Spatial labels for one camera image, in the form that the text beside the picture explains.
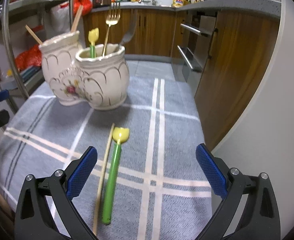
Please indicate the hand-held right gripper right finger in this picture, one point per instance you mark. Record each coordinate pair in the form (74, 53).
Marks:
(210, 170)

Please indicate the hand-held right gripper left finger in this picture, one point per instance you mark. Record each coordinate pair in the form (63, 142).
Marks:
(83, 172)

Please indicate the wooden chopstick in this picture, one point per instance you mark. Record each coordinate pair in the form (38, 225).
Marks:
(104, 170)
(34, 35)
(76, 20)

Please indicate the floral ceramic boot-shaped holder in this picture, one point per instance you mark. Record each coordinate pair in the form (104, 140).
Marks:
(106, 80)

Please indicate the gold fork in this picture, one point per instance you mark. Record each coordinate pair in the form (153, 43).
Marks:
(113, 17)

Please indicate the silver fork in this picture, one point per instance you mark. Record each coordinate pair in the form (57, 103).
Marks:
(127, 38)

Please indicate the metal storage rack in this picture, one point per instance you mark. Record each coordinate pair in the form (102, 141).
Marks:
(10, 55)

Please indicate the grey plaid tablecloth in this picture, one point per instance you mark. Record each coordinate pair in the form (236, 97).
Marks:
(177, 130)

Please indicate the white curved panel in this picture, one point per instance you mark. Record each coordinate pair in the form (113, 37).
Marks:
(274, 130)

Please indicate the white plastic bag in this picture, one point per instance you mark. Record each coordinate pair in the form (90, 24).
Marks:
(59, 17)

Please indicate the wooden kitchen cabinets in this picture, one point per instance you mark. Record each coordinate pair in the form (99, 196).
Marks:
(237, 67)

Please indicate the stainless steel oven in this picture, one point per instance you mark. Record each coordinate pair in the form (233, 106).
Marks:
(197, 45)

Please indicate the grey kitchen counter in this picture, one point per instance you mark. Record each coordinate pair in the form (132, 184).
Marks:
(237, 6)

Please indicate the yellow jar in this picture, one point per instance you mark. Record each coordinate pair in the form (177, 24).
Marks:
(178, 2)

